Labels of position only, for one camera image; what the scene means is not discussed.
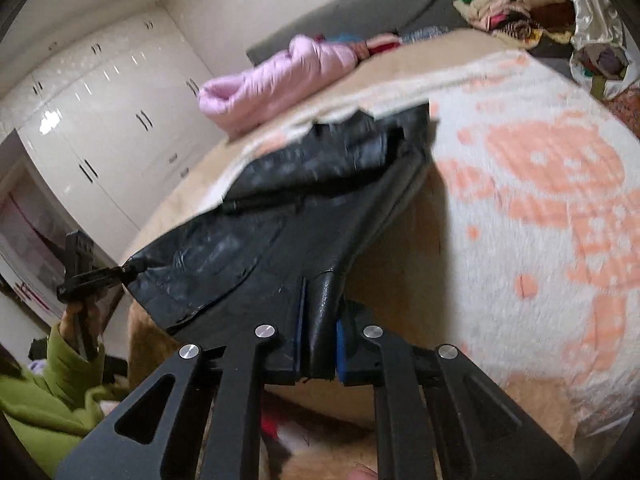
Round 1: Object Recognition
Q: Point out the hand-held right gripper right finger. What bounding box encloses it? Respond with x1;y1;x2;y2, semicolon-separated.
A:
336;305;581;480

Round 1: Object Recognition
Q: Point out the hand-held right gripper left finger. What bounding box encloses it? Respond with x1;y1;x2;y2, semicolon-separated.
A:
55;277;307;480

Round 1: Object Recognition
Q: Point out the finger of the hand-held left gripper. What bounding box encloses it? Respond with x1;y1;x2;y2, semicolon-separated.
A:
92;260;143;286

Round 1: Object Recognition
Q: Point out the black leather jacket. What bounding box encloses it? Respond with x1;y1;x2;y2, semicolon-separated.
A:
122;101;441;381

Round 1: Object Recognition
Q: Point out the person's left forearm green sleeve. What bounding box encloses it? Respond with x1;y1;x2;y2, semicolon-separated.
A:
0;320;131;478

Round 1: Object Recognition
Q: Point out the small heap of colourful clothes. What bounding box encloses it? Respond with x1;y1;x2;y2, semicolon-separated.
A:
315;25;451;58

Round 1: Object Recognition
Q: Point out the pile of folded clothes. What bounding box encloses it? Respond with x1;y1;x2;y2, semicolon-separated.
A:
452;0;576;51

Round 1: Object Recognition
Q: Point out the white bag of clothes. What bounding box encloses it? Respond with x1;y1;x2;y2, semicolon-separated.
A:
570;40;640;101

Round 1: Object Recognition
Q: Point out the person's left hand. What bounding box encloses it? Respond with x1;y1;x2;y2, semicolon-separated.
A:
60;305;82;347

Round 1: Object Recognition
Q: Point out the floral red cloth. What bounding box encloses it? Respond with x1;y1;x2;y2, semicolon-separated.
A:
257;395;321;471

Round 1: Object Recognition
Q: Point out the white glossy wardrobe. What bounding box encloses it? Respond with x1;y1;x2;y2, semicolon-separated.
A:
0;10;216;241

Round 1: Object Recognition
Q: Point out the white orange printed blanket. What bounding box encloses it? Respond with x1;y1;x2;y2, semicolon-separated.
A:
220;52;640;396

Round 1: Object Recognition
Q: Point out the pink quilted jacket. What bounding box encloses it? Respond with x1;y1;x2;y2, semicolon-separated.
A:
198;35;358;136

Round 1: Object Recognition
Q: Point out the grey padded headboard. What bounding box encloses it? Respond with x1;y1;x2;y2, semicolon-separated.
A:
246;0;471;66

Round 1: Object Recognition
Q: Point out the cream satin curtain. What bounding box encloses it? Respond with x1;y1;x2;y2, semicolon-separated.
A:
547;0;623;53

